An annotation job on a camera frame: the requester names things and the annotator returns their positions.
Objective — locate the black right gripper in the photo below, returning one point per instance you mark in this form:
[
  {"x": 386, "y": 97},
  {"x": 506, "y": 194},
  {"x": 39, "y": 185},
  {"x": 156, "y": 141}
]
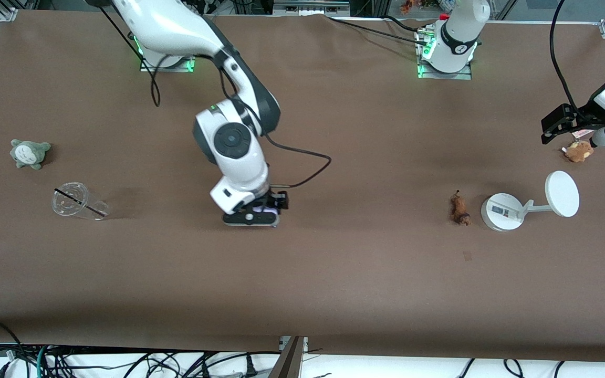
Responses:
[{"x": 272, "y": 200}]

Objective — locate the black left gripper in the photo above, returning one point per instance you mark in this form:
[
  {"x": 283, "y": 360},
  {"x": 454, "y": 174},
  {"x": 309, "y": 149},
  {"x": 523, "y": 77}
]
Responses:
[{"x": 580, "y": 117}]

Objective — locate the brown lion statue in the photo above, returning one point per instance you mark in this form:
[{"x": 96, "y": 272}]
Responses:
[{"x": 460, "y": 210}]

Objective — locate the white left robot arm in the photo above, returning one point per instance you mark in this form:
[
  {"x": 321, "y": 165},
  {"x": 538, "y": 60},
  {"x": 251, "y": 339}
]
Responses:
[{"x": 465, "y": 23}]

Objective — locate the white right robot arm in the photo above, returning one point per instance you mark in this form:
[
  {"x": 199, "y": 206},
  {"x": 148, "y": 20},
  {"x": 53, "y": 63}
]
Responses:
[{"x": 234, "y": 142}]

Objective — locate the brown plush toy with tag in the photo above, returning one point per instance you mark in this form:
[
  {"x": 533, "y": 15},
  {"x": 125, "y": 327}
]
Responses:
[{"x": 578, "y": 151}]

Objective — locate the white round desk lamp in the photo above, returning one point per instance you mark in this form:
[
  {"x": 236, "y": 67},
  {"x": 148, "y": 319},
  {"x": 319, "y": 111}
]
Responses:
[{"x": 502, "y": 212}]

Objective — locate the black power plug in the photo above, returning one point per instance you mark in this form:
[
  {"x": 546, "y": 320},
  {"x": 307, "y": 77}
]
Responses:
[{"x": 250, "y": 366}]

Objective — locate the small orange figurines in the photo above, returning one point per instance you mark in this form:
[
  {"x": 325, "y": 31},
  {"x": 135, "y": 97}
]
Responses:
[{"x": 408, "y": 6}]

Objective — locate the black drinking straw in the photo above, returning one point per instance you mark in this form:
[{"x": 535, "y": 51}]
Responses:
[{"x": 79, "y": 202}]

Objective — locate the clear plastic cup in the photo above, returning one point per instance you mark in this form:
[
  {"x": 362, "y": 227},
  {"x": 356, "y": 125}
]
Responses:
[{"x": 71, "y": 202}]

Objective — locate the green plush toy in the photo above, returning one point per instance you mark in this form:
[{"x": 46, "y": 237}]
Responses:
[{"x": 29, "y": 154}]

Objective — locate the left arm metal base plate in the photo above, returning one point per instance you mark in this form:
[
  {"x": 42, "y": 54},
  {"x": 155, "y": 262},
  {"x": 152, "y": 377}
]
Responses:
[{"x": 447, "y": 75}]

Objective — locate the metal table support post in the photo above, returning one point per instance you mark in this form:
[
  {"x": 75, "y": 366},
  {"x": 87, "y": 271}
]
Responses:
[{"x": 289, "y": 359}]

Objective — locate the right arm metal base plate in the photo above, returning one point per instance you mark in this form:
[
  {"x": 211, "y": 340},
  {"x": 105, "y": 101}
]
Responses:
[{"x": 176, "y": 65}]

